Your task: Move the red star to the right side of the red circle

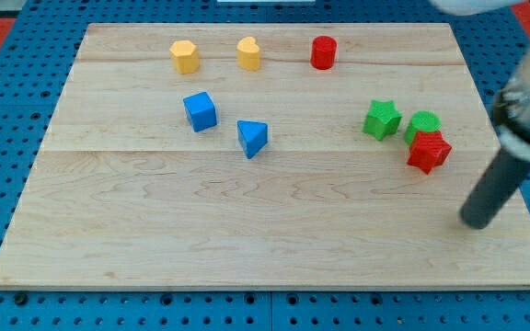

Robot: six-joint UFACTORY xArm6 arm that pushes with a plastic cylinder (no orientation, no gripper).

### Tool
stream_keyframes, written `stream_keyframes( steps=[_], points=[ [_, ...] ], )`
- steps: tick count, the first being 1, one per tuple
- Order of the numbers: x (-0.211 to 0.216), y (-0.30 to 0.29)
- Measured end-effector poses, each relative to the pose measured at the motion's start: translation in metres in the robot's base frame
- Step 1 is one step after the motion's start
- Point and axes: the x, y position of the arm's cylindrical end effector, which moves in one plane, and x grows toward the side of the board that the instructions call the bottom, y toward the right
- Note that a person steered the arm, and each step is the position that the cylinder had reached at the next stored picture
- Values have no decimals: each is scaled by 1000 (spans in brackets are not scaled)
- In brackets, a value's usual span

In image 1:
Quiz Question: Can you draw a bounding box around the blue triangle block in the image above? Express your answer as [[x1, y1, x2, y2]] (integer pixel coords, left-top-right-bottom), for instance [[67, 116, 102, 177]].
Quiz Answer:
[[236, 120, 269, 159]]

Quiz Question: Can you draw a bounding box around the blue cube block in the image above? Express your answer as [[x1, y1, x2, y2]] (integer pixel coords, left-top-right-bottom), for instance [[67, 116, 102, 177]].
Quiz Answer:
[[183, 92, 217, 132]]

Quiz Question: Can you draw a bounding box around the wooden board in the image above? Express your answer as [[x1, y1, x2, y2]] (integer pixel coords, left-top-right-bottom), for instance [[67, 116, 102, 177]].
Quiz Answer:
[[0, 23, 530, 291]]

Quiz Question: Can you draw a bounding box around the red cylinder block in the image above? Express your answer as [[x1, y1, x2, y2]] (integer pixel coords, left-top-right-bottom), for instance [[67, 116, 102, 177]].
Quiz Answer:
[[310, 35, 338, 70]]

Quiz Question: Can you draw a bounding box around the green star block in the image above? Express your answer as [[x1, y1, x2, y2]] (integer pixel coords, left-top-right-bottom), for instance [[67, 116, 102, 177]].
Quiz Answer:
[[362, 99, 402, 141]]

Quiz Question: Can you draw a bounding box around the red star block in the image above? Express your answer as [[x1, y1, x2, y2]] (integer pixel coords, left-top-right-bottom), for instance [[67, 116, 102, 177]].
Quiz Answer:
[[407, 131, 452, 175]]

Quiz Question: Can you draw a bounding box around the grey pusher rod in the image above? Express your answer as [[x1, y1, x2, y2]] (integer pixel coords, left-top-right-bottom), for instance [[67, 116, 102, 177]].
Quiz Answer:
[[459, 148, 530, 230]]

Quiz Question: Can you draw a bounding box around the yellow heart block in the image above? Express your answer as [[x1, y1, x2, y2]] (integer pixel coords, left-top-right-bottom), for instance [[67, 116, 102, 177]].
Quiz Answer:
[[236, 36, 260, 71]]

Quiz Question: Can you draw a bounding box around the green cylinder block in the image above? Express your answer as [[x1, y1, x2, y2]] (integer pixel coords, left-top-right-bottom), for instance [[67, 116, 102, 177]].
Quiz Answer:
[[404, 110, 441, 145]]

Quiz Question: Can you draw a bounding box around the yellow hexagon block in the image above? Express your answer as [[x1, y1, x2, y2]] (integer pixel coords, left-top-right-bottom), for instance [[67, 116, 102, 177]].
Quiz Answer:
[[169, 40, 200, 74]]

